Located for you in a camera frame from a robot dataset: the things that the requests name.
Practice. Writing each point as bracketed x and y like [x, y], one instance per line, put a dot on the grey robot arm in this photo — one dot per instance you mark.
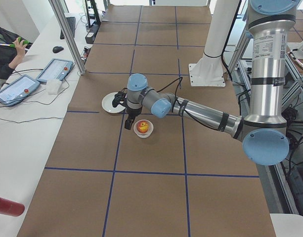
[262, 131]

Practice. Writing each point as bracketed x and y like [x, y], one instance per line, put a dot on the grey aluminium frame post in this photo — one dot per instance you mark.
[60, 16]

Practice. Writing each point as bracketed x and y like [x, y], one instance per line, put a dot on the black computer box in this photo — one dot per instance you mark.
[91, 35]

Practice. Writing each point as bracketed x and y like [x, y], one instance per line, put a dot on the blue teach pendant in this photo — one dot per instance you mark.
[55, 69]
[18, 90]

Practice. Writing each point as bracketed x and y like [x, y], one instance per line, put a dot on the far blue teach pendant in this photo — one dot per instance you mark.
[55, 69]

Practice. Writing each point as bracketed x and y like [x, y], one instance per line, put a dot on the blue tape line crosswise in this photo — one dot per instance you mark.
[152, 173]

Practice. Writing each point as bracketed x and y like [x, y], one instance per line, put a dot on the white tissue pack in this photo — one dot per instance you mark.
[53, 86]

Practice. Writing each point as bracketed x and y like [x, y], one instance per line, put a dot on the brown paper table cover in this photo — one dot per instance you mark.
[158, 42]

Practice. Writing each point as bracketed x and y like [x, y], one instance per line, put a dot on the seated person's hand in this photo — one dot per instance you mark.
[20, 47]

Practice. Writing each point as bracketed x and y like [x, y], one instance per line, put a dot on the red yellow apple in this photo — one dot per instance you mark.
[142, 126]

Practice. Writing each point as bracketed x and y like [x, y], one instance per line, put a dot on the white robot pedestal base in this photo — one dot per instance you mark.
[208, 71]

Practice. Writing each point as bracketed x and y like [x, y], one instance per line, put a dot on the seated person's forearm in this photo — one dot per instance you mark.
[16, 60]

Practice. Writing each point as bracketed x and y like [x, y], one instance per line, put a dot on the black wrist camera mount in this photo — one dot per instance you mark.
[120, 98]

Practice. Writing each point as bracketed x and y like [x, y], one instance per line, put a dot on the black computer mouse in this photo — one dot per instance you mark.
[57, 49]

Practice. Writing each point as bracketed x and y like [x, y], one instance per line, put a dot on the white round plate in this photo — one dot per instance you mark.
[107, 104]

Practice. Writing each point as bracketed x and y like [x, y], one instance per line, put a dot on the blue tape line lengthwise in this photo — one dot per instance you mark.
[113, 175]

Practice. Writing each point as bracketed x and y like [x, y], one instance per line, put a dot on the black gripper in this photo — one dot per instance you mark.
[133, 112]

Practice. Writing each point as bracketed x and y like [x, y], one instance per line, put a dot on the near blue teach pendant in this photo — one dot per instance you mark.
[18, 90]

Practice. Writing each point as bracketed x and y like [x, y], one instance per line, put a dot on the red fire extinguisher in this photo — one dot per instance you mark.
[11, 208]

